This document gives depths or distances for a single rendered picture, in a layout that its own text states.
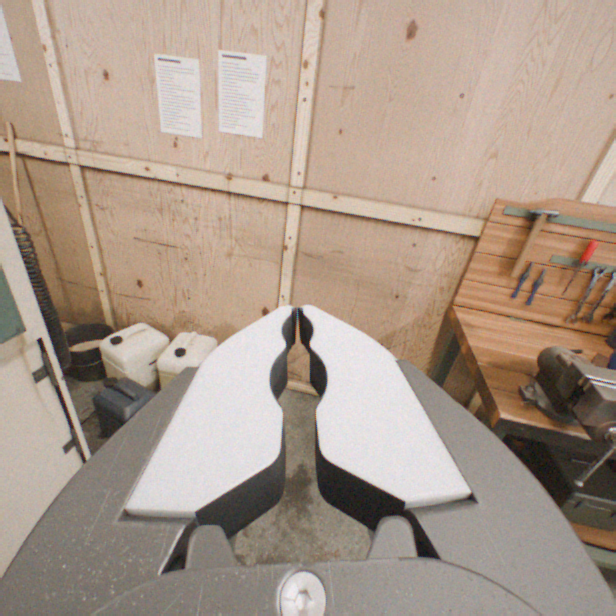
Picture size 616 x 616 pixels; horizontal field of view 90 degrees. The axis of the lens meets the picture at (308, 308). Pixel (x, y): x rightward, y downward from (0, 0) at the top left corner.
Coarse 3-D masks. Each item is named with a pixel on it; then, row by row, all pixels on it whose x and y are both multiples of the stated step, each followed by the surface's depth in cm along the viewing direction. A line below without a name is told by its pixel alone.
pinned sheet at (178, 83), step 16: (160, 64) 135; (176, 64) 134; (192, 64) 133; (160, 80) 138; (176, 80) 137; (192, 80) 135; (160, 96) 141; (176, 96) 140; (192, 96) 138; (160, 112) 144; (176, 112) 143; (192, 112) 141; (176, 128) 146; (192, 128) 145
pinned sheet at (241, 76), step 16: (224, 64) 130; (240, 64) 129; (256, 64) 128; (224, 80) 133; (240, 80) 132; (256, 80) 130; (224, 96) 136; (240, 96) 134; (256, 96) 133; (224, 112) 139; (240, 112) 137; (256, 112) 136; (224, 128) 142; (240, 128) 140; (256, 128) 139
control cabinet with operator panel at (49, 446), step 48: (0, 240) 66; (0, 288) 65; (0, 336) 67; (48, 336) 82; (0, 384) 74; (48, 384) 86; (0, 432) 76; (48, 432) 90; (0, 480) 79; (48, 480) 94; (0, 528) 82; (0, 576) 85
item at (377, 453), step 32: (320, 320) 11; (320, 352) 9; (352, 352) 9; (384, 352) 9; (320, 384) 9; (352, 384) 8; (384, 384) 8; (320, 416) 7; (352, 416) 7; (384, 416) 7; (416, 416) 7; (320, 448) 6; (352, 448) 6; (384, 448) 6; (416, 448) 6; (320, 480) 7; (352, 480) 6; (384, 480) 6; (416, 480) 6; (448, 480) 6; (352, 512) 7; (384, 512) 6
